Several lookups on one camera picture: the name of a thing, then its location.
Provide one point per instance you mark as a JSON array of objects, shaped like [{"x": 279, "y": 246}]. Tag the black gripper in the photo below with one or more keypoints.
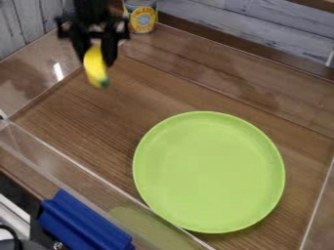
[{"x": 93, "y": 20}]

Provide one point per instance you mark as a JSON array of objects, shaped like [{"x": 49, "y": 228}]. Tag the blue plastic block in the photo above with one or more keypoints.
[{"x": 78, "y": 227}]

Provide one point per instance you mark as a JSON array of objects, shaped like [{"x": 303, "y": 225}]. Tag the yellow blue labelled can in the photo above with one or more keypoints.
[{"x": 143, "y": 15}]

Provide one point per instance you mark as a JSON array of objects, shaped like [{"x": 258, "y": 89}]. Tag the yellow toy banana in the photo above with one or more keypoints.
[{"x": 95, "y": 67}]

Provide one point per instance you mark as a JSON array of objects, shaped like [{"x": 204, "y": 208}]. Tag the clear acrylic tray wall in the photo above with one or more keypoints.
[{"x": 45, "y": 171}]

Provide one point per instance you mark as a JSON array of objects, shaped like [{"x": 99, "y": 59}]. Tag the green round plate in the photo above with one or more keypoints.
[{"x": 208, "y": 172}]

